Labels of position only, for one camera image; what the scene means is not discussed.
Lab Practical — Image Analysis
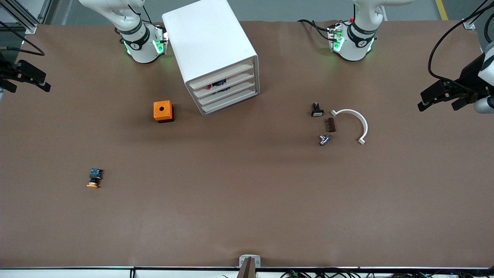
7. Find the orange button enclosure box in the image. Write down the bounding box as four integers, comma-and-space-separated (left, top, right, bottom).
153, 100, 174, 123

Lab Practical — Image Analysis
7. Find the white table edge rail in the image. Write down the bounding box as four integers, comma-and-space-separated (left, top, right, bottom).
0, 268, 494, 278

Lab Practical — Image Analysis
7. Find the yellow floor tape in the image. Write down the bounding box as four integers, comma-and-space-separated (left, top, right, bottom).
435, 0, 450, 20

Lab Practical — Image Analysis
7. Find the brown table cover sheet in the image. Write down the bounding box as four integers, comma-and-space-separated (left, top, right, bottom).
0, 19, 494, 269

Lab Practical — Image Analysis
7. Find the aluminium frame profile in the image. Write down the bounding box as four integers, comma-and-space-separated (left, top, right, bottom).
462, 0, 494, 30
0, 0, 52, 34

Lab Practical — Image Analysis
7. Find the black base cable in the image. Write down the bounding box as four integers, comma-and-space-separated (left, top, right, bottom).
297, 19, 332, 41

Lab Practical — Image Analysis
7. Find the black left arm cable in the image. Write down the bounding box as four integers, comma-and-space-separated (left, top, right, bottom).
428, 0, 494, 93

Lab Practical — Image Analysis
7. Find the tangled cable bundle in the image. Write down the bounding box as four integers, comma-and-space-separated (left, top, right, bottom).
222, 270, 494, 278

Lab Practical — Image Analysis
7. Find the orange cap push button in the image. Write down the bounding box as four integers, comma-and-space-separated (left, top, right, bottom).
86, 168, 104, 189

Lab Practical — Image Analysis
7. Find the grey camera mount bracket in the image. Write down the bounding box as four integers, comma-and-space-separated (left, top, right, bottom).
239, 254, 262, 278

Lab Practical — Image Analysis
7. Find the white curved bracket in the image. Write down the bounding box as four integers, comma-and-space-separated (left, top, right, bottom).
331, 109, 369, 146

